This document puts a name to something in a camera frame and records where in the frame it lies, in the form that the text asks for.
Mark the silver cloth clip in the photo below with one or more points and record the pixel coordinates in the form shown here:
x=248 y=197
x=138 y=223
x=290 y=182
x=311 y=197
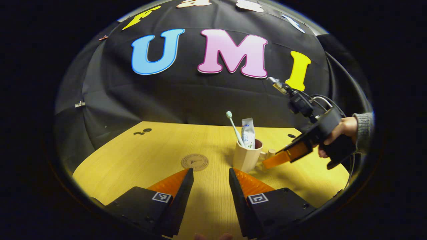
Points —
x=80 y=104

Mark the pale green toothbrush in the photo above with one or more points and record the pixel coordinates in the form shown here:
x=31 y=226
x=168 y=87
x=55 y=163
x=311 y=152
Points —
x=234 y=128

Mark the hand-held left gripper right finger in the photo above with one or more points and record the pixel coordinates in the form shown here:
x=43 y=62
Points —
x=240 y=203

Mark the wooden desktop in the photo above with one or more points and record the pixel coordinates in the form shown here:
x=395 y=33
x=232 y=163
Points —
x=133 y=156

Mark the black backdrop cloth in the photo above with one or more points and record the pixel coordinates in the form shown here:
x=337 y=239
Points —
x=183 y=96

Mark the beige cup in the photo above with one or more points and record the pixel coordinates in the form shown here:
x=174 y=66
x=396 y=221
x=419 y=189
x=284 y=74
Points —
x=246 y=158

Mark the round cork coaster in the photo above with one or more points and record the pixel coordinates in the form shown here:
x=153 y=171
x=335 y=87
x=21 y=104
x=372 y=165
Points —
x=194 y=162

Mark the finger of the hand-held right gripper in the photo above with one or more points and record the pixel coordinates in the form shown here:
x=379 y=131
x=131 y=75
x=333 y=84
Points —
x=280 y=158

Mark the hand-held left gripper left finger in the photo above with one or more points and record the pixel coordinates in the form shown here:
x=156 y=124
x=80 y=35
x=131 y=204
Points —
x=178 y=203

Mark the white toothpaste tube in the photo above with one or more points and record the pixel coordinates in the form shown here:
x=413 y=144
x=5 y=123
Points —
x=248 y=133

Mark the red cloth clip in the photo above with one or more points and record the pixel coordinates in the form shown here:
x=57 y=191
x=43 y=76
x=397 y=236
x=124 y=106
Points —
x=102 y=37

